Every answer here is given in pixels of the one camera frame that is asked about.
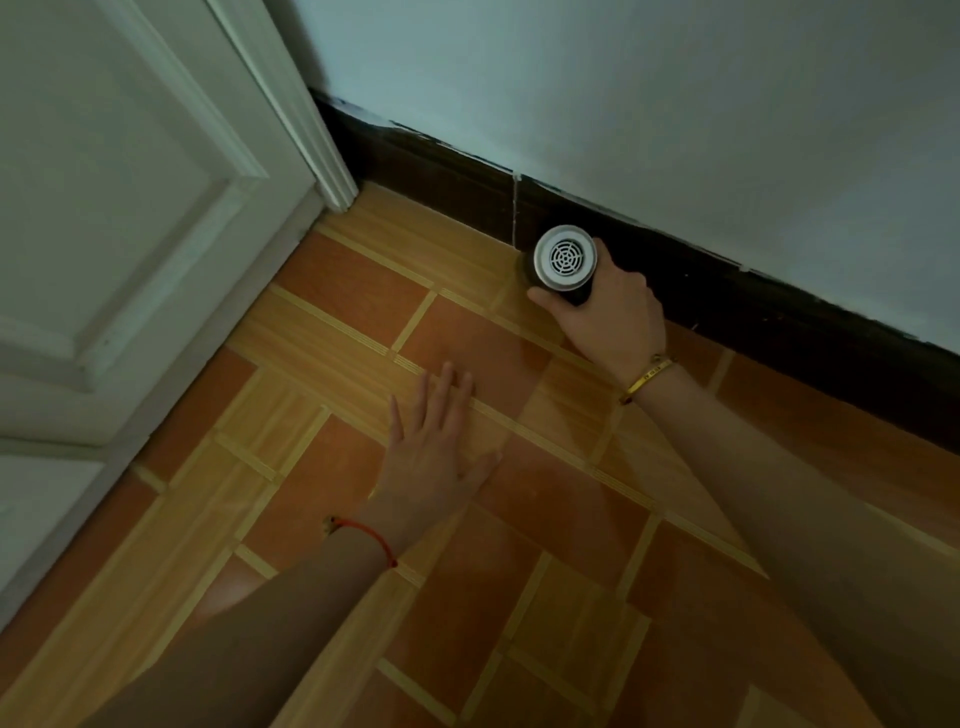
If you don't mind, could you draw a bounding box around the person's left hand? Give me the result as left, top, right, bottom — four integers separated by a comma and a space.
366, 361, 504, 555

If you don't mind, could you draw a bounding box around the person's right hand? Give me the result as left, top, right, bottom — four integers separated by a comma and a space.
526, 237, 669, 388

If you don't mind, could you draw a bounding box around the black handheld blower white grille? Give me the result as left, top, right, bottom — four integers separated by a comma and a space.
522, 224, 603, 307

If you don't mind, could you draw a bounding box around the person's right forearm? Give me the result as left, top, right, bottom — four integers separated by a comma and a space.
624, 366, 960, 728

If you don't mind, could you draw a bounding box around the person's left forearm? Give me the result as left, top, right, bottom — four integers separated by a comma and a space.
78, 517, 421, 728

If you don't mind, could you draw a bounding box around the dark brown baseboard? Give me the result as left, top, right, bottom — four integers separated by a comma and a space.
309, 87, 960, 456

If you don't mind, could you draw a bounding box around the white panel door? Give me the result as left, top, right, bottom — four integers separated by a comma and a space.
0, 0, 325, 633

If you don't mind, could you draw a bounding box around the red string bracelet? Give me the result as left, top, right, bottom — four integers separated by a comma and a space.
323, 515, 400, 571

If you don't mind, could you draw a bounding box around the gold bracelet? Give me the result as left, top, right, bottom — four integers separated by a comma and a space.
618, 353, 677, 407

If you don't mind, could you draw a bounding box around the white door frame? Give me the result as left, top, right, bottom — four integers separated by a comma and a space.
205, 0, 360, 213

